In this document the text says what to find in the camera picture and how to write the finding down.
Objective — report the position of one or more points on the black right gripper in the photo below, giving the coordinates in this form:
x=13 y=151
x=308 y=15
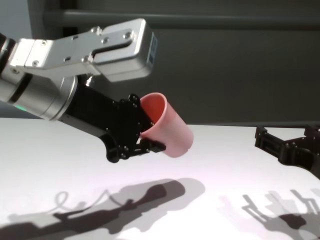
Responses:
x=300 y=155

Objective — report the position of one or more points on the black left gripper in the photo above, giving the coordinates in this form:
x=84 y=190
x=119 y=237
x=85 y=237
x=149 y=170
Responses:
x=110 y=125

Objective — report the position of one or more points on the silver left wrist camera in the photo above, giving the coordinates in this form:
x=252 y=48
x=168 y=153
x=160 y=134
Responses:
x=120 y=57

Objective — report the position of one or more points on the gray horizontal railing bar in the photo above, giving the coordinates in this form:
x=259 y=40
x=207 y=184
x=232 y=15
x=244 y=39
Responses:
x=225 y=19

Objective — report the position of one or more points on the pink plastic cup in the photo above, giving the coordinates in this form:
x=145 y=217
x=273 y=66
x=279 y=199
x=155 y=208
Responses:
x=172 y=132

